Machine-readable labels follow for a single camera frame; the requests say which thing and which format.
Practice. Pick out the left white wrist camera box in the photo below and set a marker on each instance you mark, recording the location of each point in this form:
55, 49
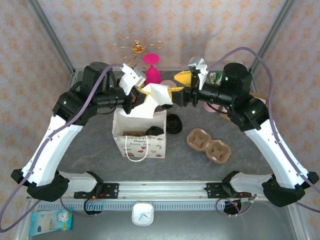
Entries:
131, 76

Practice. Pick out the small green circuit board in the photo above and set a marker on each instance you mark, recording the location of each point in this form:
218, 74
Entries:
250, 199

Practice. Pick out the blue wet wipes packet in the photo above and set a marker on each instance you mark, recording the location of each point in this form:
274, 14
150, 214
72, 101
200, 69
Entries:
50, 221

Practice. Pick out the white napkins on cardboard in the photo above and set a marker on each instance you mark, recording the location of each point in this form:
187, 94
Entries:
257, 95

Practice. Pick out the brown pulp cup carrier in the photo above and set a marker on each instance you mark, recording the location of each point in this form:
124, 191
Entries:
200, 140
133, 133

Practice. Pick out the aluminium mounting rail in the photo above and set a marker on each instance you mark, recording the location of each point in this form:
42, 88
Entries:
162, 190

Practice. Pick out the pink straw holder cup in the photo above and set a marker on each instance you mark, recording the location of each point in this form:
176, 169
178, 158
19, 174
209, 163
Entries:
210, 108

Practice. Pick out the dark green straw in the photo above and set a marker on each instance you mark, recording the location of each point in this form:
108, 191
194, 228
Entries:
218, 75

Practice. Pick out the stack of paper cups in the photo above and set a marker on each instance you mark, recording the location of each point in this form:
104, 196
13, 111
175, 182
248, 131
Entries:
167, 83

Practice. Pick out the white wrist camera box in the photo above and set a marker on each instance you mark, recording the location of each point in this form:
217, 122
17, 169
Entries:
131, 76
197, 63

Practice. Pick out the white square clock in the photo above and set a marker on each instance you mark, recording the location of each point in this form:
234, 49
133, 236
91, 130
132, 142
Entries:
142, 215

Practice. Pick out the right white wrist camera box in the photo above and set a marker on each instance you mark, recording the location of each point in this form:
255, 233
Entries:
197, 63

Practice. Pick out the aluminium frame post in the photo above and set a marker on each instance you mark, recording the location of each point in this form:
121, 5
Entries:
271, 37
51, 35

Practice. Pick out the white printed paper gift bag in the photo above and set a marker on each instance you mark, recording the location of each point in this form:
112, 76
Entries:
147, 105

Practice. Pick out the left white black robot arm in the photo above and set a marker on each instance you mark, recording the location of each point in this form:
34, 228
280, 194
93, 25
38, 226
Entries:
52, 152

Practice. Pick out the pink plastic goblet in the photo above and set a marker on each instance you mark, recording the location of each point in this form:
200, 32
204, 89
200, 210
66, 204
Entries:
152, 75

